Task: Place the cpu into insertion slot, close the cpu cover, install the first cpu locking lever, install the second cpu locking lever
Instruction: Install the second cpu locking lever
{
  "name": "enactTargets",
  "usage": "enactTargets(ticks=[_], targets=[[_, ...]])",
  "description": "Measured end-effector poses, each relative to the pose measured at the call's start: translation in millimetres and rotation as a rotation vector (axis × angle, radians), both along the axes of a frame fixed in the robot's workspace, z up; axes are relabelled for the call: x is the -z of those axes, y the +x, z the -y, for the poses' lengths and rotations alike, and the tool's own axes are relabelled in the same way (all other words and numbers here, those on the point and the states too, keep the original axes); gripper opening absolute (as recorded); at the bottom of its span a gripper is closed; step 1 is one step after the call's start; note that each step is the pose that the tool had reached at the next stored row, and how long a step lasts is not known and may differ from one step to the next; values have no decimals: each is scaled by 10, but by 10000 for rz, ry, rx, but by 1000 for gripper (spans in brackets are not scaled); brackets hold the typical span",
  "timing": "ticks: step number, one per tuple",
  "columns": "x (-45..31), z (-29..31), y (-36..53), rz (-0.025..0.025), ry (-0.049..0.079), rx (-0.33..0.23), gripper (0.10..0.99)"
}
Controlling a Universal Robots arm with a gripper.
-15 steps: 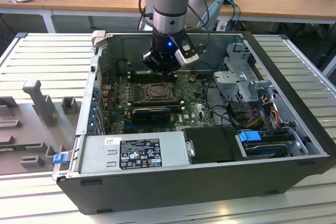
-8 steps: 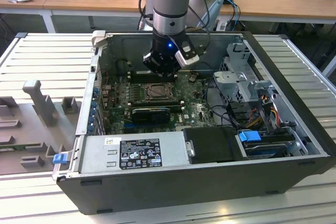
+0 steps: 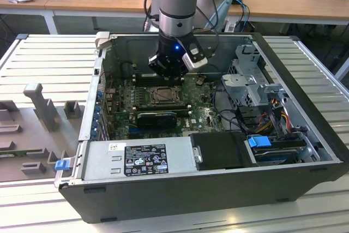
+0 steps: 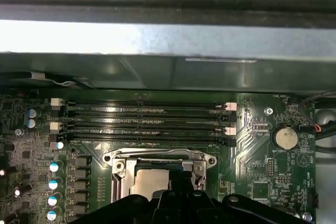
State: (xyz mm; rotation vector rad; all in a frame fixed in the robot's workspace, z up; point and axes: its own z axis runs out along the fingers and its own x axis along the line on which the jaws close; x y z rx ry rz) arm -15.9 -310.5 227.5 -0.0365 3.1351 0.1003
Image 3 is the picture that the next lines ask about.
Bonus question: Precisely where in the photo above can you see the thin metal locking lever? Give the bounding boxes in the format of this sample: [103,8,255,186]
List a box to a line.
[148,102,185,107]
[148,84,183,89]

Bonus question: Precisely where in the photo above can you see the metal socket cover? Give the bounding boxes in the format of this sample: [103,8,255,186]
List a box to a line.
[149,86,182,105]

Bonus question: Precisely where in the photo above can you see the CPU socket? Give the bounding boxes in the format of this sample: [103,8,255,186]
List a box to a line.
[147,85,184,106]

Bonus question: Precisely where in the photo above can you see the black graphics card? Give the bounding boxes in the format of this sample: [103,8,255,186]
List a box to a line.
[137,111,177,129]

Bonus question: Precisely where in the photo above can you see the grey case release latch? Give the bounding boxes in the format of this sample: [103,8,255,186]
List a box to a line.
[94,31,111,51]

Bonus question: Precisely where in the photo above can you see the green motherboard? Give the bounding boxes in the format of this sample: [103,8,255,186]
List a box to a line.
[105,76,237,140]

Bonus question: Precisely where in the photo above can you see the pale blue teach pendant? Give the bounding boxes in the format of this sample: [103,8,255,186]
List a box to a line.
[204,0,234,31]

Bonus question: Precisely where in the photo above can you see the grey metal drive cage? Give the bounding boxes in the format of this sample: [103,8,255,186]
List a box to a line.
[220,44,290,110]

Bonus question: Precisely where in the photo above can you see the grey power supply unit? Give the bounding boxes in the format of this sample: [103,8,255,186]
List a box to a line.
[81,138,197,181]

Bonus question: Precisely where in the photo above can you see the hard disk in blue carrier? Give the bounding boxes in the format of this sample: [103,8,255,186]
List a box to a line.
[246,135,299,167]

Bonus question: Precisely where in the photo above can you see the black open PC case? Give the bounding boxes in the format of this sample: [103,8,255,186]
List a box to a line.
[53,31,349,224]

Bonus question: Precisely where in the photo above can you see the blue case latch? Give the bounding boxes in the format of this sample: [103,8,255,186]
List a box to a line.
[55,160,69,172]

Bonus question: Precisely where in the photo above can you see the grey parts rack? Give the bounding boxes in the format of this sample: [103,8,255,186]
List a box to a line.
[0,82,86,182]

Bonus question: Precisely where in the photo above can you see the green RAM stick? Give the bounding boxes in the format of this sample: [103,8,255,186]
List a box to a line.
[0,150,28,160]

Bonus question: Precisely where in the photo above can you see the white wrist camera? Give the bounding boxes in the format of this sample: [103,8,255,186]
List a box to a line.
[182,42,209,70]

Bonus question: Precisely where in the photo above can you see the yellow red wire bundle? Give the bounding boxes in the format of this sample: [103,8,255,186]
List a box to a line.
[256,107,291,135]

